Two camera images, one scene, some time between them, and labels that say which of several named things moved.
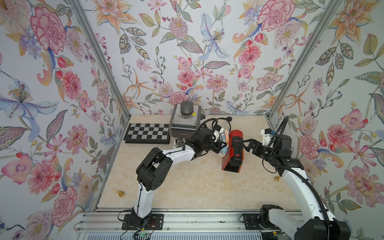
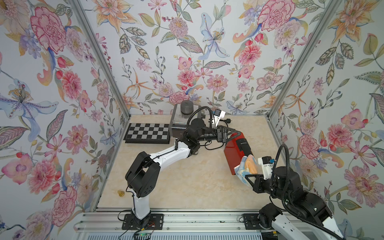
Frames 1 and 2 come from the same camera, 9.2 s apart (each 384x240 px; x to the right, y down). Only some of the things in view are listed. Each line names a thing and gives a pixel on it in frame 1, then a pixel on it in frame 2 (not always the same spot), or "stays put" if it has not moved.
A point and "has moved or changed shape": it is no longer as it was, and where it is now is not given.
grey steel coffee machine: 185,121 stays put
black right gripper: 252,145 -> 259,180
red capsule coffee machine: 233,158 has moved or changed shape
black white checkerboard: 148,133 stays put
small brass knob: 121,193 stays put
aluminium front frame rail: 110,220 stays put
